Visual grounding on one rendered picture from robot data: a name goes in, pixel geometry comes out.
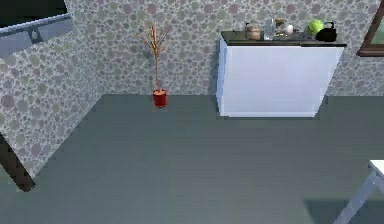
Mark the white egg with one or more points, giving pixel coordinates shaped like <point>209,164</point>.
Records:
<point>288,30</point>

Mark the white cabinet with black top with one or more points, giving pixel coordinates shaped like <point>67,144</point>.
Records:
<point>273,80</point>

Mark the glass pepper shaker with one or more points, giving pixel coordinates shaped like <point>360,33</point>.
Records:
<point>280,25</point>

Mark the brown round jar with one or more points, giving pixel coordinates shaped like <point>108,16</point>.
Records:
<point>252,32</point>

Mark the dark spoon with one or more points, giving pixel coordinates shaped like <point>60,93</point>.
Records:
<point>235,32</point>

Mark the black kettle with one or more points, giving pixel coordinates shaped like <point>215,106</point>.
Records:
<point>326,34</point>

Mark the green lettuce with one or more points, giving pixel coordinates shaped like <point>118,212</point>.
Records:
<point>314,26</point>

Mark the brown framed picture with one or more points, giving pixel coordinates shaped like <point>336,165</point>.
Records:
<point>374,33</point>

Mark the bare plant in red pot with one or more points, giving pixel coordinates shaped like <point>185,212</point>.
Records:
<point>159,97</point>

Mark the clear glass cup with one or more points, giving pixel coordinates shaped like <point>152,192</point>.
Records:
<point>269,30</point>

